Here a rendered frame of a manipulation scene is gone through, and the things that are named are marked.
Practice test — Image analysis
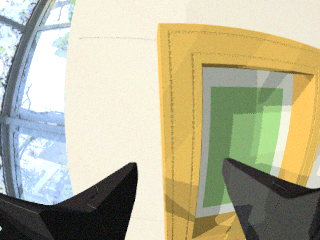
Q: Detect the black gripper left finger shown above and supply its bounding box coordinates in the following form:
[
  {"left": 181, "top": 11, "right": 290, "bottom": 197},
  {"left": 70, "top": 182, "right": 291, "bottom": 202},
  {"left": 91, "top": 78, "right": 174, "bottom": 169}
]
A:
[{"left": 0, "top": 163, "right": 139, "bottom": 240}]

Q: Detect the yellow picture frame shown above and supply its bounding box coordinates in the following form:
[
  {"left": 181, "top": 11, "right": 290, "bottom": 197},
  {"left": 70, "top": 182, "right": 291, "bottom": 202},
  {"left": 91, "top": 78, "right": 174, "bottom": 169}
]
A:
[{"left": 156, "top": 23, "right": 320, "bottom": 240}]

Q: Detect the white wall board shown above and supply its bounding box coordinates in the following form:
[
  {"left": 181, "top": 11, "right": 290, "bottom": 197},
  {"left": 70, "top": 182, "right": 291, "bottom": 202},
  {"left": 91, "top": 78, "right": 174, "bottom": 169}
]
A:
[{"left": 64, "top": 0, "right": 320, "bottom": 240}]

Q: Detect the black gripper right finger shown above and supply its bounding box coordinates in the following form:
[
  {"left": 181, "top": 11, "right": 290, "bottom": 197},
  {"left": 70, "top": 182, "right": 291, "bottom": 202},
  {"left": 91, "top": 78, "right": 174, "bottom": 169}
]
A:
[{"left": 221, "top": 157, "right": 320, "bottom": 240}]

